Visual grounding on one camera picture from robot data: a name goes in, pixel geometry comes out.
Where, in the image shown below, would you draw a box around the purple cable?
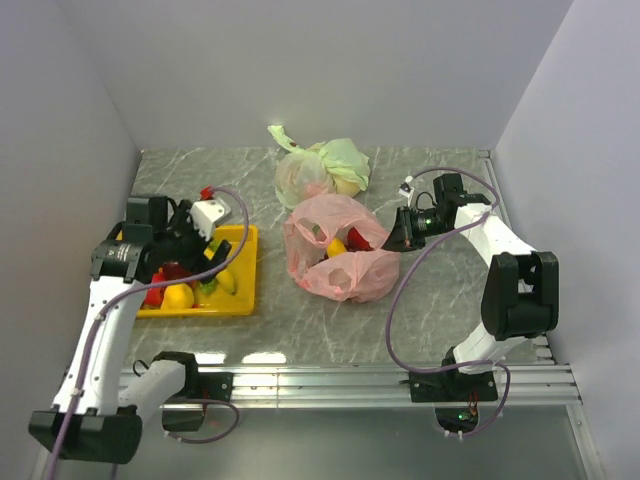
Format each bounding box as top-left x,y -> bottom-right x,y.
47,185 -> 251,480
385,166 -> 514,437

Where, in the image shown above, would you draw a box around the green grape bunch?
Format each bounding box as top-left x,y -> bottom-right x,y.
198,239 -> 224,296

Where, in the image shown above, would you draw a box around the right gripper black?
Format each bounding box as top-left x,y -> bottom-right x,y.
380,205 -> 452,256

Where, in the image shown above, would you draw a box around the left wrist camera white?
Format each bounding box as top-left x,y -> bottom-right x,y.
190,186 -> 232,240

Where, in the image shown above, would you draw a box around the right side aluminium rail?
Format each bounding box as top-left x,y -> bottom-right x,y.
477,150 -> 506,220

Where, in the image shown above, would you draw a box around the yellow banana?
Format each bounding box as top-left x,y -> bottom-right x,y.
214,268 -> 237,295

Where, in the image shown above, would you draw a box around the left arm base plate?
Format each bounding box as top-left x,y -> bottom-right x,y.
168,372 -> 234,403

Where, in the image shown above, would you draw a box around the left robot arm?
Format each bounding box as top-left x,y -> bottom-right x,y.
28,195 -> 233,469

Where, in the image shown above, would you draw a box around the green plastic bag with fruits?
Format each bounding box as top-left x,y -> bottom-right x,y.
267,125 -> 371,210

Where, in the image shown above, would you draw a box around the yellow plastic tray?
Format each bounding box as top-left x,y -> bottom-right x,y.
137,225 -> 258,319

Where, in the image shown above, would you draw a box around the yellow pepper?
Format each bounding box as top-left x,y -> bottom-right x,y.
160,283 -> 195,310

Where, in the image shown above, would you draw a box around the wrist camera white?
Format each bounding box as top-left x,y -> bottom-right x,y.
190,186 -> 232,240
398,176 -> 415,205

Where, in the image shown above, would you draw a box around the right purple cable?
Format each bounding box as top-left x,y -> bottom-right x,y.
385,166 -> 514,437

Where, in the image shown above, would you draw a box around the pink plastic bag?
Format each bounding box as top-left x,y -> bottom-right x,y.
283,194 -> 400,303

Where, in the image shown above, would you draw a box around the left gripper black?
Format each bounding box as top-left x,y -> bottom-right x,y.
156,200 -> 231,282

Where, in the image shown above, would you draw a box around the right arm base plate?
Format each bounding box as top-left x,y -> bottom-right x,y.
406,369 -> 498,403

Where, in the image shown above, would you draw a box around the aluminium mounting rail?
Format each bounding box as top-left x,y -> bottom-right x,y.
200,364 -> 582,409

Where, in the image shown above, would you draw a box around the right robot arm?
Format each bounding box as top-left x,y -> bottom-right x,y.
382,167 -> 559,400

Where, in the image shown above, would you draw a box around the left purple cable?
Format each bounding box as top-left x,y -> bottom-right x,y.
47,185 -> 251,480

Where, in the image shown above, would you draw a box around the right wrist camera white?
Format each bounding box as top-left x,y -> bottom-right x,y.
398,176 -> 415,205

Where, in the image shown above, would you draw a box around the small red apple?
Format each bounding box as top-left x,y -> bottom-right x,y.
346,227 -> 373,252

